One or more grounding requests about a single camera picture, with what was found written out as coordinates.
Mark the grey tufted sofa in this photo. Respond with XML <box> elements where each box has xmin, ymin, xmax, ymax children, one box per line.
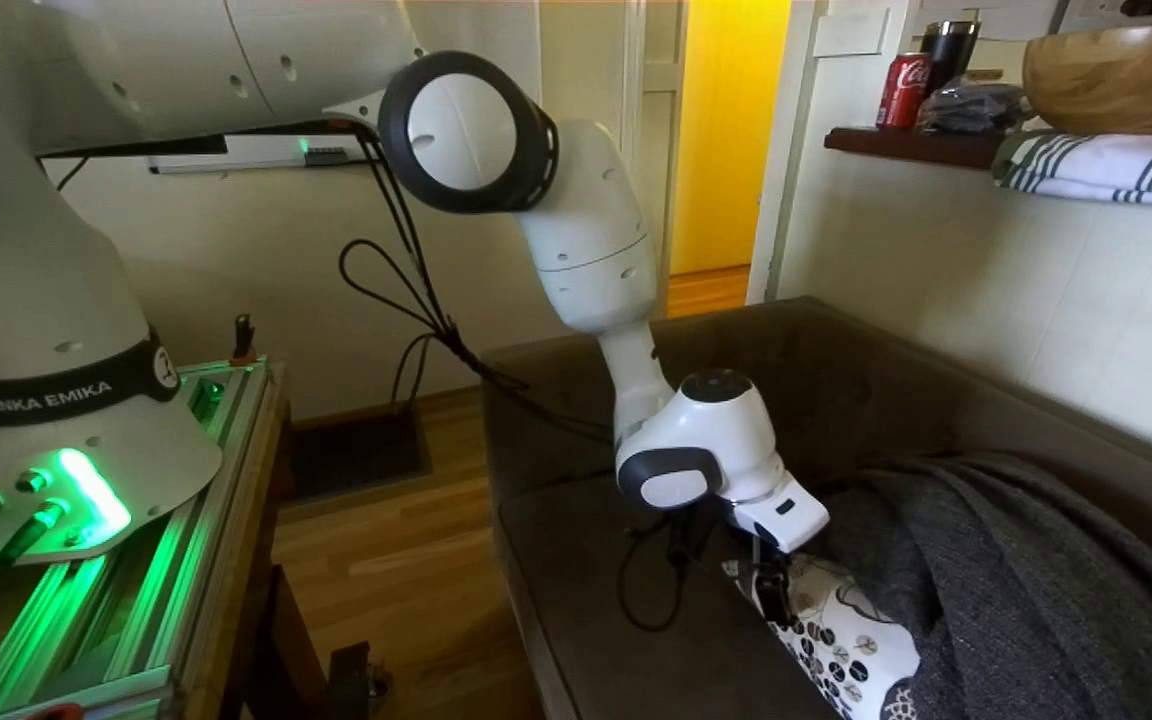
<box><xmin>486</xmin><ymin>300</ymin><xmax>1152</xmax><ymax>720</ymax></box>

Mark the striped folded towel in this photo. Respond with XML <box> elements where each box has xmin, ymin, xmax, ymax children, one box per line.
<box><xmin>993</xmin><ymin>131</ymin><xmax>1152</xmax><ymax>204</ymax></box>

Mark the aluminium frame robot table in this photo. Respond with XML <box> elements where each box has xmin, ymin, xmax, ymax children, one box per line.
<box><xmin>0</xmin><ymin>356</ymin><xmax>380</xmax><ymax>720</ymax></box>

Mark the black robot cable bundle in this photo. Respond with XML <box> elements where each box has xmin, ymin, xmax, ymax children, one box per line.
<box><xmin>337</xmin><ymin>116</ymin><xmax>687</xmax><ymax>637</ymax></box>

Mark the red soda can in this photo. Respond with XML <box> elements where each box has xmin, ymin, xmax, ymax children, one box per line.
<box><xmin>877</xmin><ymin>51</ymin><xmax>930</xmax><ymax>131</ymax></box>

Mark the wooden bowl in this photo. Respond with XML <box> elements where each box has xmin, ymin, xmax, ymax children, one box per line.
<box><xmin>1018</xmin><ymin>23</ymin><xmax>1152</xmax><ymax>135</ymax></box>

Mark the wooden counter shelf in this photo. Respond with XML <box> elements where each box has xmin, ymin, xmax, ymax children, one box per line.
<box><xmin>825</xmin><ymin>127</ymin><xmax>1001</xmax><ymax>170</ymax></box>

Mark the dark grey blanket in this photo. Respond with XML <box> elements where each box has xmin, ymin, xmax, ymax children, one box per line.
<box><xmin>829</xmin><ymin>456</ymin><xmax>1152</xmax><ymax>720</ymax></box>

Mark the floral patterned pillow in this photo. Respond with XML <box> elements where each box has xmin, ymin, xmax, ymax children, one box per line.
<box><xmin>719</xmin><ymin>553</ymin><xmax>920</xmax><ymax>720</ymax></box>

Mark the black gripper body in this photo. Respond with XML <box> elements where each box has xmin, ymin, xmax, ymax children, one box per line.
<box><xmin>740</xmin><ymin>530</ymin><xmax>795</xmax><ymax>626</ymax></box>

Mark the black tumbler cup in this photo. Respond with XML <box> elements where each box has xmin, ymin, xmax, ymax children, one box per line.
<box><xmin>920</xmin><ymin>19</ymin><xmax>981</xmax><ymax>86</ymax></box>

